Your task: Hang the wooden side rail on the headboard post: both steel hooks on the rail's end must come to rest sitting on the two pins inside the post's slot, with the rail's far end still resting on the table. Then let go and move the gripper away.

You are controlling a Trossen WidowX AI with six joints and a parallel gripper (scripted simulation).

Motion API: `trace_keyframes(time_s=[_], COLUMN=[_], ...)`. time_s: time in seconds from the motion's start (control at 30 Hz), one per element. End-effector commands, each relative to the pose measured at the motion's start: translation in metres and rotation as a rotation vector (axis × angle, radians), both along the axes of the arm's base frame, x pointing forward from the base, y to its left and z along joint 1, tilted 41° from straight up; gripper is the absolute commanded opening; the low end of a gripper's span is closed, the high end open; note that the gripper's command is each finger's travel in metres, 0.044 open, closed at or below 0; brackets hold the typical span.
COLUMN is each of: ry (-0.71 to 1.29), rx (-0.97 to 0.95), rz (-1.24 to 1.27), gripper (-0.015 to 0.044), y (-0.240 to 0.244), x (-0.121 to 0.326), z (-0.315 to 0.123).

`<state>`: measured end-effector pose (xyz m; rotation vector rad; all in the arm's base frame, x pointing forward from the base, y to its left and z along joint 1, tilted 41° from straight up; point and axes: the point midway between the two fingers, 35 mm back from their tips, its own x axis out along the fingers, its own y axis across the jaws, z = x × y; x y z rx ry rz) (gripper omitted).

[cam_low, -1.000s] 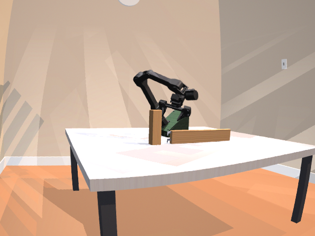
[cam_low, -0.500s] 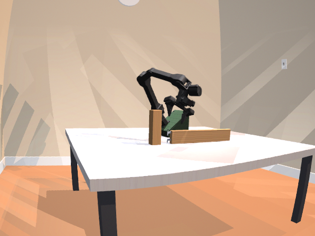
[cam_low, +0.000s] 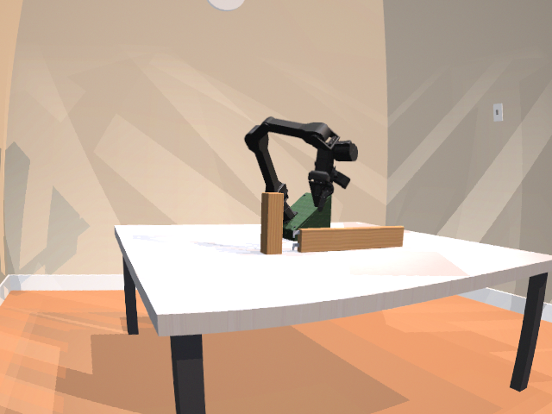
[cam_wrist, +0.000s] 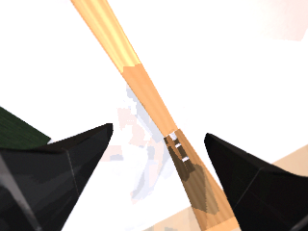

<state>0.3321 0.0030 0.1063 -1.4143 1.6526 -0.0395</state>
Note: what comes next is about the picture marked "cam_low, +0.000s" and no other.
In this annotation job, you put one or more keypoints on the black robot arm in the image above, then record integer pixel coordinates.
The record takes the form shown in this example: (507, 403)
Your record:
(315, 134)

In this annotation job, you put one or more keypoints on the light wooden board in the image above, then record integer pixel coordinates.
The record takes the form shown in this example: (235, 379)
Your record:
(345, 239)

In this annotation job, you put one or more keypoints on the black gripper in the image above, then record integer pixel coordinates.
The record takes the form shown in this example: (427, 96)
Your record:
(320, 187)

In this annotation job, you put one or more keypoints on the wooden post with slot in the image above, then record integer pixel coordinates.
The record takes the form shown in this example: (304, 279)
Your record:
(271, 225)

